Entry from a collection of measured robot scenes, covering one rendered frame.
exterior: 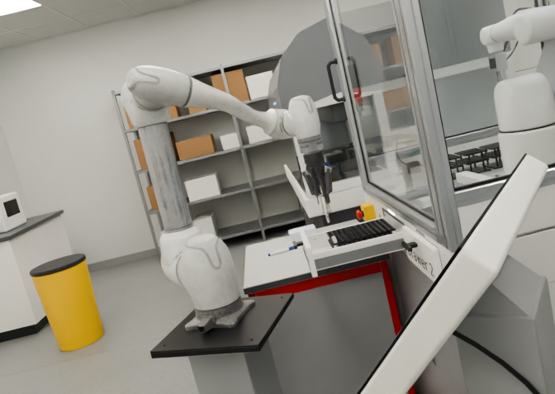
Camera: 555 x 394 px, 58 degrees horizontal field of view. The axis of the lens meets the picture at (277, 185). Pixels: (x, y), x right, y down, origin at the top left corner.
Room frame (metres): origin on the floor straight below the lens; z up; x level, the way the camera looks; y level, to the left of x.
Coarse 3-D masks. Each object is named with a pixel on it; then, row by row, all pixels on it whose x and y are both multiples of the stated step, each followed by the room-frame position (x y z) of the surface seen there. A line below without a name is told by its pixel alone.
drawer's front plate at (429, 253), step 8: (408, 232) 1.51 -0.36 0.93; (408, 240) 1.53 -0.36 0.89; (416, 240) 1.43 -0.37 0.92; (424, 240) 1.39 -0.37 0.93; (416, 248) 1.45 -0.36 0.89; (424, 248) 1.37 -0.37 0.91; (432, 248) 1.31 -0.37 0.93; (408, 256) 1.57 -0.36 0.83; (416, 256) 1.47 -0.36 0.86; (424, 256) 1.39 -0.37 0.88; (432, 256) 1.31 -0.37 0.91; (416, 264) 1.49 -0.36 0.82; (432, 264) 1.32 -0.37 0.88; (440, 264) 1.30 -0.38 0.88; (424, 272) 1.42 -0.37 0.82; (432, 272) 1.34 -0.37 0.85; (440, 272) 1.30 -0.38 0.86; (432, 280) 1.35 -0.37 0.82
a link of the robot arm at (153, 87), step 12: (132, 72) 1.55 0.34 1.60; (144, 72) 1.55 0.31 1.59; (156, 72) 1.56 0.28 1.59; (168, 72) 1.58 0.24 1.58; (132, 84) 1.55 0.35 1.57; (144, 84) 1.54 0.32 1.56; (156, 84) 1.55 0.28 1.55; (168, 84) 1.56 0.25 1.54; (180, 84) 1.58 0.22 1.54; (144, 96) 1.56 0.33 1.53; (156, 96) 1.56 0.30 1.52; (168, 96) 1.57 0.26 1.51; (180, 96) 1.59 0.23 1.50; (156, 108) 1.66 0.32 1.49
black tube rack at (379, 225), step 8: (360, 224) 1.84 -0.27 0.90; (368, 224) 1.82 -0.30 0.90; (376, 224) 1.79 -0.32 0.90; (384, 224) 1.76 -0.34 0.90; (336, 232) 1.80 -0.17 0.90; (344, 232) 1.79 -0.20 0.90; (352, 232) 1.75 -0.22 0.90; (360, 232) 1.73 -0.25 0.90; (368, 232) 1.70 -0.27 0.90; (376, 232) 1.68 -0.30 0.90; (384, 232) 1.67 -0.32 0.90; (328, 240) 1.84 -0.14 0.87; (344, 240) 1.68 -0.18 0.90; (352, 240) 1.67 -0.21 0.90; (360, 240) 1.73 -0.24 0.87
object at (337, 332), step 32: (352, 224) 2.40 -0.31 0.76; (256, 256) 2.24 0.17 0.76; (288, 256) 2.12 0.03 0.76; (384, 256) 1.86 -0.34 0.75; (256, 288) 1.85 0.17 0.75; (288, 288) 1.86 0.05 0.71; (320, 288) 1.87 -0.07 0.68; (352, 288) 1.87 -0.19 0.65; (384, 288) 1.87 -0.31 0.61; (288, 320) 1.87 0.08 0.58; (320, 320) 1.87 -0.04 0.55; (352, 320) 1.87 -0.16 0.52; (384, 320) 1.87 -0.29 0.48; (288, 352) 1.87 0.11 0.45; (320, 352) 1.87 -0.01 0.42; (352, 352) 1.87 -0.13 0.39; (384, 352) 1.87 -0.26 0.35; (288, 384) 1.87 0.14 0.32; (320, 384) 1.87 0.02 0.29; (352, 384) 1.87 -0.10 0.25
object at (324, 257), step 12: (384, 216) 1.88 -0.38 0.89; (396, 228) 1.79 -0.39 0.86; (312, 240) 1.87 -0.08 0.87; (324, 240) 1.87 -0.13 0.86; (372, 240) 1.63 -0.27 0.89; (384, 240) 1.63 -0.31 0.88; (396, 240) 1.63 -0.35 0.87; (312, 252) 1.84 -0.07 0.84; (324, 252) 1.63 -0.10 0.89; (336, 252) 1.63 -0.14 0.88; (348, 252) 1.63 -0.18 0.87; (360, 252) 1.63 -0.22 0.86; (372, 252) 1.63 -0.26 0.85; (384, 252) 1.63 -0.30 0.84; (324, 264) 1.63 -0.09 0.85; (336, 264) 1.63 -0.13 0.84
